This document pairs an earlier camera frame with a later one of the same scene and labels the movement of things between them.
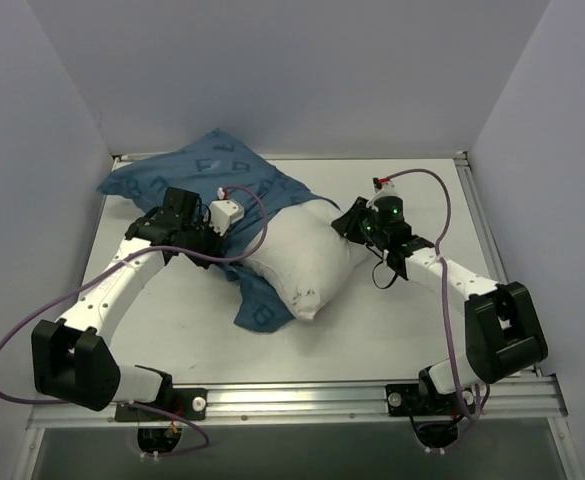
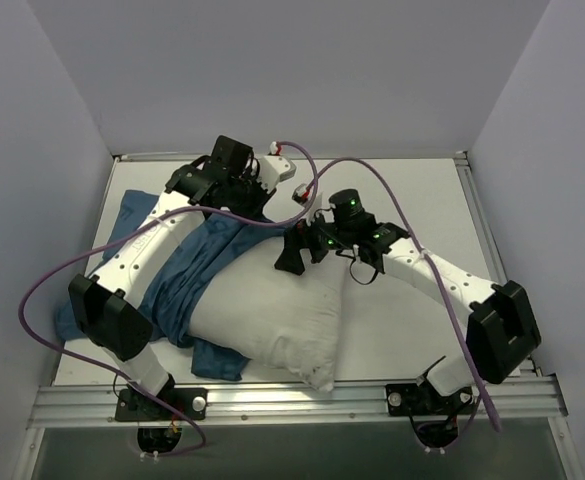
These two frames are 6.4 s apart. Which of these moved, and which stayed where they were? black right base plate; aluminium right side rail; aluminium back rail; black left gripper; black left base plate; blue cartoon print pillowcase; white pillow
Moved: black left gripper; blue cartoon print pillowcase; white pillow
Stayed: black right base plate; black left base plate; aluminium right side rail; aluminium back rail
